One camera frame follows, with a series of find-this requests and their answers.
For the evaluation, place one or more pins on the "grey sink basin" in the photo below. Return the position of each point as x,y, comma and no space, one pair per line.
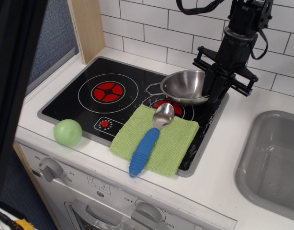
265,173

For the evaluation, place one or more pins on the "grey oven door handle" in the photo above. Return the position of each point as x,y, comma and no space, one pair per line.
97,217

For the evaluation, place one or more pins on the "blue handled metal spoon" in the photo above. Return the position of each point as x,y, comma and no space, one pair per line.
162,117

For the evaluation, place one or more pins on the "grey right oven knob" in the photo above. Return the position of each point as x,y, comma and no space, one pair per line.
146,215

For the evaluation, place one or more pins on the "white toy kitchen unit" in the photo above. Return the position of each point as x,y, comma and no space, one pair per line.
206,195

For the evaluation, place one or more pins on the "grey left oven knob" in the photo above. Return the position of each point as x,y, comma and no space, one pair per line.
50,169

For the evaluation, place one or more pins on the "green microfiber cloth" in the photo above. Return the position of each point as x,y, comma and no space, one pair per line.
170,148

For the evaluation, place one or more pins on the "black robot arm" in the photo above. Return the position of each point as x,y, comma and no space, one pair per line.
249,16

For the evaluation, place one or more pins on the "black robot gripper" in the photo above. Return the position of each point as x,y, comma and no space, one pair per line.
226,68

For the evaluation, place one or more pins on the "black toy cooktop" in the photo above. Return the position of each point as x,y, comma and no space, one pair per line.
105,95

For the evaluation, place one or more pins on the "wooden side panel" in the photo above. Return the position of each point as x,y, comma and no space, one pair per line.
87,23

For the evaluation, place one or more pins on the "grey oven knob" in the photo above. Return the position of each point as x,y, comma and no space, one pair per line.
50,169
146,215

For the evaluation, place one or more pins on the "stainless steel bowl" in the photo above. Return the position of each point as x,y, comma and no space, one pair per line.
184,87

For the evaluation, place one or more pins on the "yellow black object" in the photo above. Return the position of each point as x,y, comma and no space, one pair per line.
9,222

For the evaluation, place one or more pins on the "green ball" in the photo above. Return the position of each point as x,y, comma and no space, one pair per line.
68,132

